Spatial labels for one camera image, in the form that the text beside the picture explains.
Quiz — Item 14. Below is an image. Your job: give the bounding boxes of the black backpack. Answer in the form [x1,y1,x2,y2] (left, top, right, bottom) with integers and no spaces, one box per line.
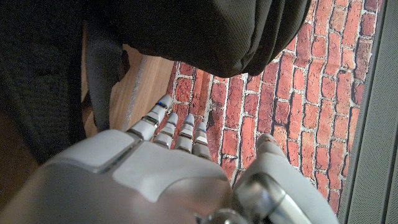
[0,0,312,164]

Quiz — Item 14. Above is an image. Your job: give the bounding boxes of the red brick printed backdrop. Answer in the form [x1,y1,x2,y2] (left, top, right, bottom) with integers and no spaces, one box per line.
[164,0,383,215]

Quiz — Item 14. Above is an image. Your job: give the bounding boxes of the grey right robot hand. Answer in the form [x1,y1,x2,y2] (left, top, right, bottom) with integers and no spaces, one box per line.
[0,95,340,224]

